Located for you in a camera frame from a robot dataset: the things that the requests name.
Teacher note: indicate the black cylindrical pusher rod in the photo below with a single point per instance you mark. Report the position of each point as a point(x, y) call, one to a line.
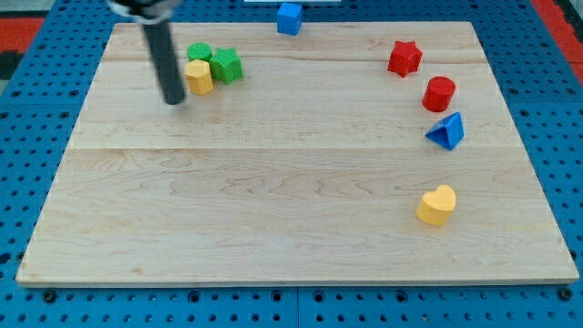
point(162, 53)

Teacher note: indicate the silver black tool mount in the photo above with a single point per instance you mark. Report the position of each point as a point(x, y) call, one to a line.
point(145, 11)

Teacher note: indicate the yellow hexagon block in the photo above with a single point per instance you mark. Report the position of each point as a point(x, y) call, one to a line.
point(199, 77)

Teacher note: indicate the green cylinder block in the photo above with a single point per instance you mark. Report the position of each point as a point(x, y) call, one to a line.
point(199, 51)

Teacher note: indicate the green star block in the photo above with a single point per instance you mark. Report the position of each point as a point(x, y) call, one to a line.
point(225, 65)

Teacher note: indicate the blue cube block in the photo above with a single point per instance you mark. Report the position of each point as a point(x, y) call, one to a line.
point(289, 19)

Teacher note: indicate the light wooden board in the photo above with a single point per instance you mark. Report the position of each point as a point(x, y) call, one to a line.
point(305, 172)

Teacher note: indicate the red star block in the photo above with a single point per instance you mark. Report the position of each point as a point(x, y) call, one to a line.
point(405, 58)

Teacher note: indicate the red cylinder block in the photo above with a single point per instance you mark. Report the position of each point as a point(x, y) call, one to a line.
point(438, 94)

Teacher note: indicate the blue triangle block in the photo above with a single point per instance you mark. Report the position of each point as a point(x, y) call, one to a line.
point(447, 132)

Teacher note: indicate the yellow heart block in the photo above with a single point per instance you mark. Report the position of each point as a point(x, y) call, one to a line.
point(437, 206)

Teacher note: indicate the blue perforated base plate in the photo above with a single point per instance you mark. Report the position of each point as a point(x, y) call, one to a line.
point(42, 100)

